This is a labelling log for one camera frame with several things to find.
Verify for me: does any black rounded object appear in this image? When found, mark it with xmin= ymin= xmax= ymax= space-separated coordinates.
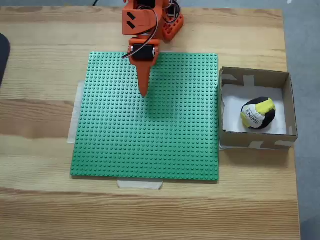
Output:
xmin=0 ymin=32 xmax=12 ymax=88

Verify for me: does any white paper sheet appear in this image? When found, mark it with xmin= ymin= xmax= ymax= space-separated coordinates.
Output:
xmin=221 ymin=84 xmax=288 ymax=135

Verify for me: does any thin gripper servo cable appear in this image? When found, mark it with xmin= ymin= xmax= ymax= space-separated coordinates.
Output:
xmin=121 ymin=9 xmax=161 ymax=60

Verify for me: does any brown cardboard box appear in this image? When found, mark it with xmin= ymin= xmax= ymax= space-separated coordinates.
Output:
xmin=218 ymin=66 xmax=299 ymax=151

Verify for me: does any wide masking tape strip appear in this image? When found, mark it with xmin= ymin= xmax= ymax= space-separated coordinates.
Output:
xmin=66 ymin=80 xmax=86 ymax=145

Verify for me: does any short masking tape strip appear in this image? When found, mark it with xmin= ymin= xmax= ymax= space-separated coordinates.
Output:
xmin=116 ymin=179 xmax=164 ymax=190

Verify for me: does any black white yellow fabric ball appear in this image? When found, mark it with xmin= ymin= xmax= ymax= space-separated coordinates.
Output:
xmin=240 ymin=96 xmax=277 ymax=130

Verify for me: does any green studded baseplate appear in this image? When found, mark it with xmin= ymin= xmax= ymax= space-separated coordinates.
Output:
xmin=69 ymin=51 xmax=220 ymax=182

